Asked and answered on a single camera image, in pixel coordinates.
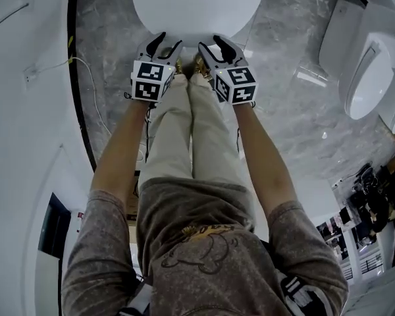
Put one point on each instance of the white rounded plastic appliance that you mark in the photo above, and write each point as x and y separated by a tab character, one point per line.
197	5

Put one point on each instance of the person's right yellow shoe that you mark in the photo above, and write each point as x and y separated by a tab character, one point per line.
200	66

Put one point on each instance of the white toilet with tank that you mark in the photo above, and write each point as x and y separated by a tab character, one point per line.
355	61

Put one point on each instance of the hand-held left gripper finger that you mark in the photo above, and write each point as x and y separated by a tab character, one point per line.
149	49
173	58

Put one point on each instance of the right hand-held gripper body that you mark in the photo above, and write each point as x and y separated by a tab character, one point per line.
238	86

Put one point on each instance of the grey printed t-shirt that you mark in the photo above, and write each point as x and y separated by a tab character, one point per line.
204	258

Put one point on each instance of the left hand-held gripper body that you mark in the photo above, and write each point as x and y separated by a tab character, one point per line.
148	81

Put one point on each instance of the dark framed window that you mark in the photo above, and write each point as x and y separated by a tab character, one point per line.
54	226

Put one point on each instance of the person's left forearm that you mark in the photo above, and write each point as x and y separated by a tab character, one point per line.
121	156

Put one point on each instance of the person's left yellow shoe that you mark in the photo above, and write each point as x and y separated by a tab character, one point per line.
179	66

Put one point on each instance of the person's right forearm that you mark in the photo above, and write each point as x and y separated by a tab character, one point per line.
266	160

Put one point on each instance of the thin grey wall conduit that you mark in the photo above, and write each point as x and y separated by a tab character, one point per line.
6	18

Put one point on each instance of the beige trousers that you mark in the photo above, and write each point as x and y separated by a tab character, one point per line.
184	137

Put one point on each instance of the red and white bottle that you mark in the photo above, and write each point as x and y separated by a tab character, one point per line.
80	219

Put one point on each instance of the cluttered equipment shelves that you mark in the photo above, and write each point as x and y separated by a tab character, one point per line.
372	209

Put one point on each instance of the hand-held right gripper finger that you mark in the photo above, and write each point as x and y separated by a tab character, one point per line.
210	61
233	56

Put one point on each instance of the person's yellow shoe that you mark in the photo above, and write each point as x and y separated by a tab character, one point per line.
179	66
200	66

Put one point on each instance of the white toilet bowl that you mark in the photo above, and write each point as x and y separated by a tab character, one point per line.
243	35

